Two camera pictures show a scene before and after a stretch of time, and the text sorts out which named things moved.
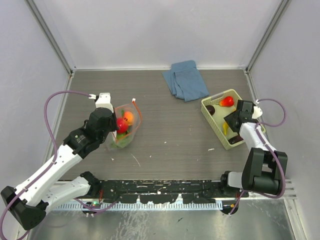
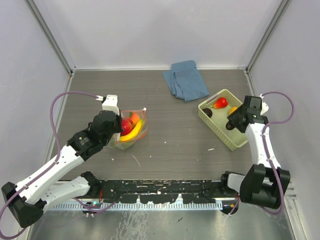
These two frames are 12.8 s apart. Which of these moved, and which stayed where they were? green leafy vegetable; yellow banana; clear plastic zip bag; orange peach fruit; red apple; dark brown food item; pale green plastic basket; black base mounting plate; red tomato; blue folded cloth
Moved: red apple; red tomato; yellow banana; green leafy vegetable; orange peach fruit; clear plastic zip bag; dark brown food item
Stayed: black base mounting plate; pale green plastic basket; blue folded cloth
